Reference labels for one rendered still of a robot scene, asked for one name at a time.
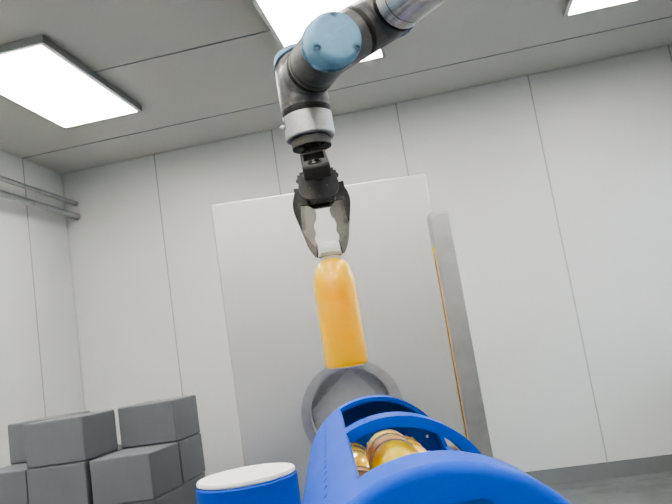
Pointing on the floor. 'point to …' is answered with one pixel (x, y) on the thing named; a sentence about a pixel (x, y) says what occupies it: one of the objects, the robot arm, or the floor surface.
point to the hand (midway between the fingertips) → (328, 247)
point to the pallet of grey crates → (107, 456)
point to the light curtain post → (458, 332)
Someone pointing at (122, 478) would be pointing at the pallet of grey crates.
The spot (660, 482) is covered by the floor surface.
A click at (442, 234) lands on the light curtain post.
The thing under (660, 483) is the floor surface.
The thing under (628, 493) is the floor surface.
